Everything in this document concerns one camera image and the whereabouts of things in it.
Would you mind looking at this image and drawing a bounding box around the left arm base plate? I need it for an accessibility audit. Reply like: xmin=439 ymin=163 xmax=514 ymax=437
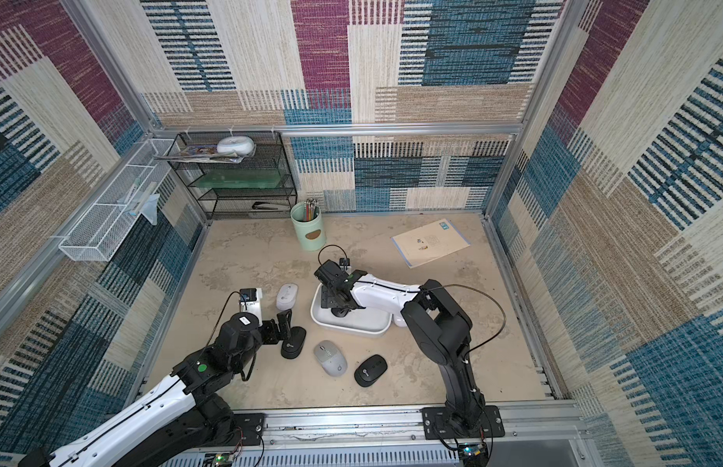
xmin=221 ymin=413 xmax=266 ymax=449

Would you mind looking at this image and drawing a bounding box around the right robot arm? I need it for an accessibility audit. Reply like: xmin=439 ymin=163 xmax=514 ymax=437
xmin=315 ymin=260 xmax=484 ymax=437

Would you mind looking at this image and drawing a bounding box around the green pad on shelf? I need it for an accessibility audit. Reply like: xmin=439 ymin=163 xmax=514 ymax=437
xmin=189 ymin=169 xmax=284 ymax=189

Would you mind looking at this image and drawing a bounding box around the white storage box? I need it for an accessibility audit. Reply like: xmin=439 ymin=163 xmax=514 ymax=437
xmin=311 ymin=285 xmax=392 ymax=338

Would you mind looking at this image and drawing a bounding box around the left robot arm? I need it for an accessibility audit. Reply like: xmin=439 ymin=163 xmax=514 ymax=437
xmin=19 ymin=311 xmax=292 ymax=466

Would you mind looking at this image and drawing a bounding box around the white computer mouse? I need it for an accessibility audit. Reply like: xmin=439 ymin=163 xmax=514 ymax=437
xmin=276 ymin=283 xmax=298 ymax=311

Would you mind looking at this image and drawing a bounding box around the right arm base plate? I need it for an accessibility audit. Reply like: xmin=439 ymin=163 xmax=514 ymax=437
xmin=421 ymin=405 xmax=505 ymax=440

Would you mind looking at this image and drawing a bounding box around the black computer mouse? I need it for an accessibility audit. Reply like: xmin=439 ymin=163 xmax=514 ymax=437
xmin=281 ymin=326 xmax=307 ymax=360
xmin=354 ymin=354 xmax=389 ymax=387

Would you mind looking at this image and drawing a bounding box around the magazine on top shelf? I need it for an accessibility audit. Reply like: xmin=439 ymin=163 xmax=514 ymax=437
xmin=154 ymin=146 xmax=254 ymax=163

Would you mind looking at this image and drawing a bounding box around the white round device on shelf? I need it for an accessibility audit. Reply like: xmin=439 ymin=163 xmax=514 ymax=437
xmin=217 ymin=136 xmax=256 ymax=157

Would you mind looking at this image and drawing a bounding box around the beige notebook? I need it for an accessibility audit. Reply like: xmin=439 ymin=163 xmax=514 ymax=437
xmin=392 ymin=219 xmax=470 ymax=269

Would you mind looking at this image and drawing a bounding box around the black stapler on bottom shelf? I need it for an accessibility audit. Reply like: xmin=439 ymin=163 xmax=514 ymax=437
xmin=250 ymin=202 xmax=291 ymax=212

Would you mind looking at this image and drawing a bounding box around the black wire shelf rack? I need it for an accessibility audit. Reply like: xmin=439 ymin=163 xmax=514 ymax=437
xmin=161 ymin=132 xmax=298 ymax=220

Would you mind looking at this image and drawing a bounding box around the white wire wall basket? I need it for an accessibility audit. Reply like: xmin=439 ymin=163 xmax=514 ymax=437
xmin=59 ymin=138 xmax=173 ymax=262

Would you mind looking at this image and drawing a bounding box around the green pen holder cup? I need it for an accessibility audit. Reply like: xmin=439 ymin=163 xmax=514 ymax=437
xmin=289 ymin=198 xmax=326 ymax=252

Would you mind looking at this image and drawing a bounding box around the grey computer mouse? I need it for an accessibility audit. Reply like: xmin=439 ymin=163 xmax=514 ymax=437
xmin=313 ymin=341 xmax=348 ymax=377

